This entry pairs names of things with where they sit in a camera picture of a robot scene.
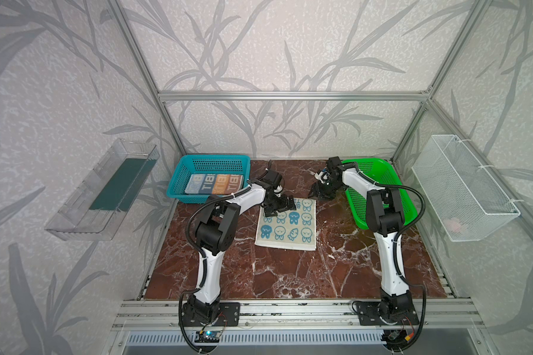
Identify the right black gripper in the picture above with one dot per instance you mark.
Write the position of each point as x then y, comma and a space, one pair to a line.
323, 187

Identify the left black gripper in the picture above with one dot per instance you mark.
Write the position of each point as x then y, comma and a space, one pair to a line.
275, 203

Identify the blue bunny towel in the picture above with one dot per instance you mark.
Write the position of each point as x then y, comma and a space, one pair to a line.
290, 230

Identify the green plastic basket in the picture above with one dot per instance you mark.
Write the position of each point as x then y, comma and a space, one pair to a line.
380, 171

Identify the striped multicolour rabbit towel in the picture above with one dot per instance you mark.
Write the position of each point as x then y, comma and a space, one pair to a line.
214, 184

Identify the teal plastic basket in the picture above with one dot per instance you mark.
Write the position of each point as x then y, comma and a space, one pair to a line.
205, 164

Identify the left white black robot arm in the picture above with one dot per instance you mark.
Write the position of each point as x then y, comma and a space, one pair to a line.
211, 231

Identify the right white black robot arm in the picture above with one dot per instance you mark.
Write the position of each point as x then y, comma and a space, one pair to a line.
385, 218

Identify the green lit circuit board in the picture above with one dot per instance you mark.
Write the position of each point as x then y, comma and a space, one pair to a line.
207, 336

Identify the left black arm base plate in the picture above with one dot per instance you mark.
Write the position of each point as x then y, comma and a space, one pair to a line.
222, 313

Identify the pink item in wire basket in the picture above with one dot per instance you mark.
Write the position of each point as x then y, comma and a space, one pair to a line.
454, 225

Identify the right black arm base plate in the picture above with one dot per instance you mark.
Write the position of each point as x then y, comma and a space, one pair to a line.
379, 313

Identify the white wire mesh basket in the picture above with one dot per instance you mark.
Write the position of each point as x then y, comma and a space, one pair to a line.
458, 185

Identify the right wired connector board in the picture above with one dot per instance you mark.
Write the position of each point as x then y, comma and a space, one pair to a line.
398, 337

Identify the clear plastic wall shelf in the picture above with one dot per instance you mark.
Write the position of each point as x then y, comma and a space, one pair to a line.
99, 205

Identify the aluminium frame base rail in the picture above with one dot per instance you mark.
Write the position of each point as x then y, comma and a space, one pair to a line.
280, 322

